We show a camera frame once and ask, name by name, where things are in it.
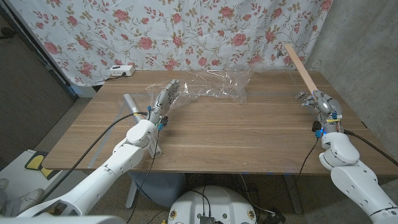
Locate black power strip cable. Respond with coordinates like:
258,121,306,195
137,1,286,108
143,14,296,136
104,73,127,81

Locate yellow and black pad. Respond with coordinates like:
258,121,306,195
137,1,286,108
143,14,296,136
24,151,55,180

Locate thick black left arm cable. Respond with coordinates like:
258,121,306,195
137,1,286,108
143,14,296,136
40,111,149,203

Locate wooden stick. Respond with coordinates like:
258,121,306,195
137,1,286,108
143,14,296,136
284,43,320,96

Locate thin black left wrist cable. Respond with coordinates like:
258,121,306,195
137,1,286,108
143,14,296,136
126,127,162,223

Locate transparent cling film sheet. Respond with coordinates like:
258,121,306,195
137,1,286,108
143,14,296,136
146,70,252,105

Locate grey table leg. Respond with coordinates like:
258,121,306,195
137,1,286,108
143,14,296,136
284,174,303,215

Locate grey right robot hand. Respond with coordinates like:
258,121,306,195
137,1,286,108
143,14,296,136
300,90,345,134

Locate white power strip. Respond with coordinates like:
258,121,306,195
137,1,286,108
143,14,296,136
109,65,136,77

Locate cling film roll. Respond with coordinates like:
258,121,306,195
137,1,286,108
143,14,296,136
123,93,163,158

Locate black power adapter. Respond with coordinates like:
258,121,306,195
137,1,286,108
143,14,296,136
262,208,287,224

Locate grey trouser leg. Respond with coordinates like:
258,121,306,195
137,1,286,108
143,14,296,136
0,194,22,218

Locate white floor platform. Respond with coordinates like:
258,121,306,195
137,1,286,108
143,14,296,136
4,149,91,206

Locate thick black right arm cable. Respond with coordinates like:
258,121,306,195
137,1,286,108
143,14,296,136
343,129,398,167

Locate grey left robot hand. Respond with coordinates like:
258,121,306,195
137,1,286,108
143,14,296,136
146,79,181,125

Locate floral print curtain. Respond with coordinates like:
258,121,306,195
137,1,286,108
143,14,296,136
6,0,333,87

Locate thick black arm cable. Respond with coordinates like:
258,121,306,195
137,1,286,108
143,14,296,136
40,111,149,203
343,129,398,167

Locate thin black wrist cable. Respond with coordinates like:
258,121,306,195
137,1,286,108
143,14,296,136
126,127,162,223
297,136,321,182

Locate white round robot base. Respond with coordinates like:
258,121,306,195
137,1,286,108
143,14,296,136
167,185,258,224

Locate blue-grey chair seat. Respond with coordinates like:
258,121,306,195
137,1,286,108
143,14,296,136
129,172,187,208

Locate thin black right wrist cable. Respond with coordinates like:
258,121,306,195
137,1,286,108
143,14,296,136
297,136,321,182

